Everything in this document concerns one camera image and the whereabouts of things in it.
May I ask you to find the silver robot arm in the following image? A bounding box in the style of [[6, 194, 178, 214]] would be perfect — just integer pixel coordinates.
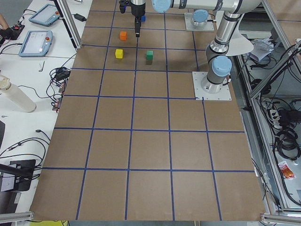
[[191, 9, 209, 26], [152, 0, 260, 94]]

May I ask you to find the blue teach pendant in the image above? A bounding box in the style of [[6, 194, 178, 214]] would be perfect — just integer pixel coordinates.
[[29, 4, 60, 27], [18, 30, 53, 57]]

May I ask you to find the far blue teach pendant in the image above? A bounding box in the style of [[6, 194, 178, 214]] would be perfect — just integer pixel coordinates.
[[29, 4, 60, 27]]

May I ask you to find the yellow wooden block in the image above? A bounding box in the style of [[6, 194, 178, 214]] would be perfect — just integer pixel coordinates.
[[115, 49, 124, 59]]

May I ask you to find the red snack packet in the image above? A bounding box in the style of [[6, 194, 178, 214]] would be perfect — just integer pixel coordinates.
[[278, 161, 295, 180]]

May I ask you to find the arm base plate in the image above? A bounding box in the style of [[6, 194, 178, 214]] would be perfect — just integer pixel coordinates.
[[184, 13, 214, 32], [192, 72, 232, 101]]

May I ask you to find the white chair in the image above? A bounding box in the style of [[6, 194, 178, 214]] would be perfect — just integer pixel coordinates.
[[226, 27, 253, 57]]

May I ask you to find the orange wooden block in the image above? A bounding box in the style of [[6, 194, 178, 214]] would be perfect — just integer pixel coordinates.
[[119, 31, 127, 41]]

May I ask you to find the black power adapter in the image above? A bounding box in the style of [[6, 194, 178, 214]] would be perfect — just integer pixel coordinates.
[[73, 14, 87, 22]]

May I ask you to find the green wooden block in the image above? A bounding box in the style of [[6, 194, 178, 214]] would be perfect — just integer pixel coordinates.
[[146, 50, 154, 61]]

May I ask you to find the aluminium frame post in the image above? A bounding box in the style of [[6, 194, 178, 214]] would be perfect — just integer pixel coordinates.
[[54, 0, 82, 49]]

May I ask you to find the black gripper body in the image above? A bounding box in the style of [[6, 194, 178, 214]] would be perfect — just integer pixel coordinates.
[[119, 0, 146, 18]]

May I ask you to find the white cardboard tube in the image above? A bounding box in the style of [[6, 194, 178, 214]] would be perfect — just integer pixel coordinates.
[[0, 75, 37, 113]]

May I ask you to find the near blue teach pendant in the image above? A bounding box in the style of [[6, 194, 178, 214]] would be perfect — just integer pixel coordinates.
[[18, 30, 53, 57]]

